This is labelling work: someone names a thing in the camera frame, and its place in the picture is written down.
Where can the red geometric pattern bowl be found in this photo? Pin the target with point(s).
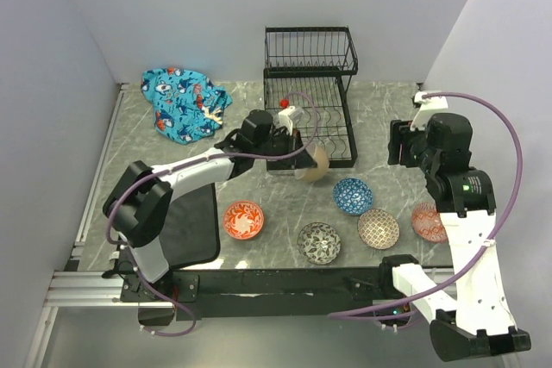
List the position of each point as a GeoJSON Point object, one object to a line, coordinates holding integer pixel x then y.
{"type": "Point", "coordinates": [427, 224]}

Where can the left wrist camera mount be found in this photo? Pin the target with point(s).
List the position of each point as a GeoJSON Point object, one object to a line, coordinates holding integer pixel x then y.
{"type": "Point", "coordinates": [289, 115]}

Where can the brown mosaic pattern bowl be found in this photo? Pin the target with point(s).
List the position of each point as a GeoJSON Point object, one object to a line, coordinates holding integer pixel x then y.
{"type": "Point", "coordinates": [378, 229]}

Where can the black wire dish rack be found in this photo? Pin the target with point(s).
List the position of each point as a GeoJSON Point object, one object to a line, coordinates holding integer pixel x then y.
{"type": "Point", "coordinates": [312, 67]}

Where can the white beige bowl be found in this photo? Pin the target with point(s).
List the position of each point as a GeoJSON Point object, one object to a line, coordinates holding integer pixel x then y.
{"type": "Point", "coordinates": [314, 173]}

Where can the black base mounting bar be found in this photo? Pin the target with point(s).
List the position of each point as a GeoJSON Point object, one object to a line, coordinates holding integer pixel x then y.
{"type": "Point", "coordinates": [277, 292]}

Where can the black leaf pattern bowl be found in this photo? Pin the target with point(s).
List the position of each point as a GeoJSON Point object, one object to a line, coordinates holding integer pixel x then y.
{"type": "Point", "coordinates": [319, 243]}

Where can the blue shark print cloth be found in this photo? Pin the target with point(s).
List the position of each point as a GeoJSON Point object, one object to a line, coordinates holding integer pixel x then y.
{"type": "Point", "coordinates": [186, 105]}

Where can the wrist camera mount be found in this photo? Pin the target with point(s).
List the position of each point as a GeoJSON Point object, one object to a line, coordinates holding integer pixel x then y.
{"type": "Point", "coordinates": [289, 115]}
{"type": "Point", "coordinates": [426, 108]}

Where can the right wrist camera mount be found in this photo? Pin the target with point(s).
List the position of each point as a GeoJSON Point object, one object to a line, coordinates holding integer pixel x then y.
{"type": "Point", "coordinates": [426, 108]}

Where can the blue triangle pattern bowl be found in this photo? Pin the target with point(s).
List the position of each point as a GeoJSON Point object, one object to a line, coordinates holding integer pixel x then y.
{"type": "Point", "coordinates": [353, 196]}

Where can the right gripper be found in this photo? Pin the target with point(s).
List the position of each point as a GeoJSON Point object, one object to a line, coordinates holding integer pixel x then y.
{"type": "Point", "coordinates": [400, 134]}

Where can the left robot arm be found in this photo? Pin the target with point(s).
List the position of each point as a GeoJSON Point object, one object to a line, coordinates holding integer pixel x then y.
{"type": "Point", "coordinates": [138, 205]}

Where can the aluminium frame rail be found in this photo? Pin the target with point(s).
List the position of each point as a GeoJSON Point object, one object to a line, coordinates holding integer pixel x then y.
{"type": "Point", "coordinates": [81, 289]}

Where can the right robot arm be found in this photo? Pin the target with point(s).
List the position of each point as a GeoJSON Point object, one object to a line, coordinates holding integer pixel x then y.
{"type": "Point", "coordinates": [477, 322]}

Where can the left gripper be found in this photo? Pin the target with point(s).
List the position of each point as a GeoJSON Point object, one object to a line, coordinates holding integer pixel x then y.
{"type": "Point", "coordinates": [294, 142]}

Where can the orange floral bowl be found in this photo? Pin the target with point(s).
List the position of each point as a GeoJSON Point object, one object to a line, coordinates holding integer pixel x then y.
{"type": "Point", "coordinates": [243, 220]}

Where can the black drying mat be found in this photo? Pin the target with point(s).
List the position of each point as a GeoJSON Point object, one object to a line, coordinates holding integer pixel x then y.
{"type": "Point", "coordinates": [190, 235]}

